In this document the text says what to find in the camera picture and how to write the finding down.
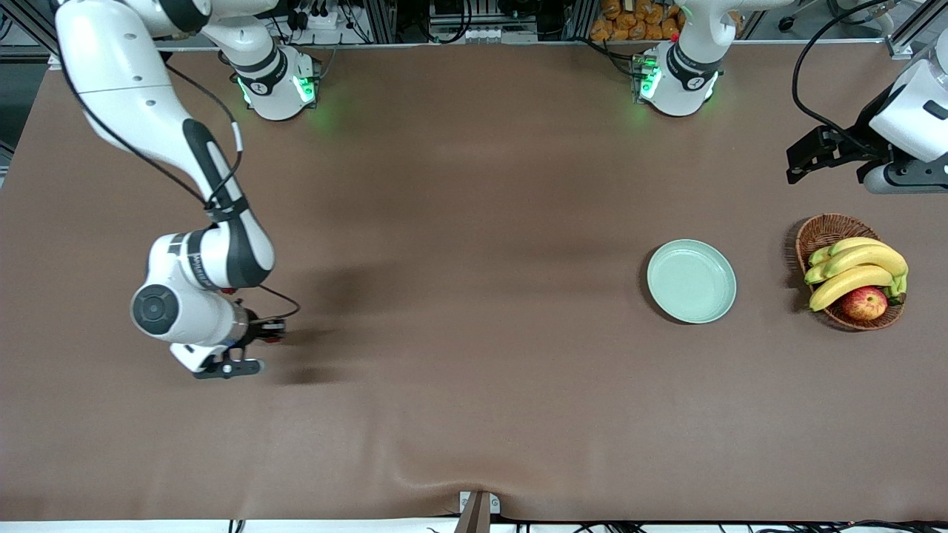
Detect red apple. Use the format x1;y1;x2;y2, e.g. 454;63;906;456
841;286;889;322

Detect pale green round plate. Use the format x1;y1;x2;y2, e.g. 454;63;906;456
647;238;738;325

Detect white connector block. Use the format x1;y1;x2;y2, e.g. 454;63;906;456
459;26;538;44

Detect aluminium frame strut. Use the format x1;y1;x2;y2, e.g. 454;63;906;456
885;0;948;60
0;0;59;64

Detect aluminium frame post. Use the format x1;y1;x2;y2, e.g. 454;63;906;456
564;0;593;41
367;0;398;44

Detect white power strip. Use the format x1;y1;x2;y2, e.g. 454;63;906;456
293;7;341;30

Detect dark brown stand post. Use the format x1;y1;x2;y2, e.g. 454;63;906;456
453;492;493;533

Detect brown table cover mat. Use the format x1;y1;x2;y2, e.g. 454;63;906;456
0;41;948;523

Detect orange bread pile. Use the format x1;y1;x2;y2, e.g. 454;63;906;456
590;0;687;42

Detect brown wicker basket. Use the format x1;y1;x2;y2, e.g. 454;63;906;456
795;213;907;332

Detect silver table edge rail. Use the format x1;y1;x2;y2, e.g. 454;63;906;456
44;40;912;51

